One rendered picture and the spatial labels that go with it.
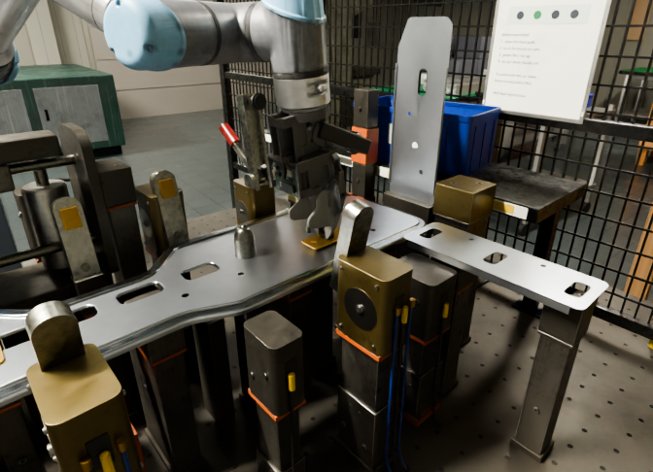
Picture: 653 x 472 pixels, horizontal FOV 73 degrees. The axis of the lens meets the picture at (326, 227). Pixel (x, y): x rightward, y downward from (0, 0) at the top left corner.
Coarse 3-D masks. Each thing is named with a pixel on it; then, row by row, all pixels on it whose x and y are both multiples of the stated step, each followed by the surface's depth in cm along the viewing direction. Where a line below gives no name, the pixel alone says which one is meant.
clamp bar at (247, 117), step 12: (240, 96) 77; (252, 96) 76; (264, 96) 77; (240, 108) 78; (252, 108) 80; (240, 120) 80; (252, 120) 80; (252, 132) 80; (264, 132) 81; (252, 144) 80; (264, 144) 81; (252, 156) 80; (264, 156) 82; (252, 168) 81; (264, 168) 83
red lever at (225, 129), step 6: (222, 126) 87; (228, 126) 87; (222, 132) 87; (228, 132) 86; (234, 132) 87; (228, 138) 86; (234, 138) 86; (234, 144) 86; (240, 144) 86; (234, 150) 86; (240, 150) 85; (240, 156) 85; (246, 162) 84; (258, 168) 84; (258, 174) 83; (258, 180) 82; (264, 180) 83
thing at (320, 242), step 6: (336, 228) 76; (324, 234) 72; (336, 234) 74; (306, 240) 72; (312, 240) 72; (318, 240) 72; (324, 240) 72; (330, 240) 72; (336, 240) 72; (312, 246) 70; (318, 246) 70; (324, 246) 70
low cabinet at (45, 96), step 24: (24, 72) 496; (48, 72) 496; (72, 72) 496; (96, 72) 496; (0, 96) 422; (24, 96) 434; (48, 96) 445; (72, 96) 458; (96, 96) 471; (0, 120) 428; (24, 120) 440; (48, 120) 450; (72, 120) 465; (96, 120) 479; (120, 120) 494; (96, 144) 487; (120, 144) 502
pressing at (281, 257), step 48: (192, 240) 72; (288, 240) 73; (384, 240) 74; (192, 288) 60; (240, 288) 60; (288, 288) 60; (0, 336) 50; (96, 336) 50; (144, 336) 51; (0, 384) 44
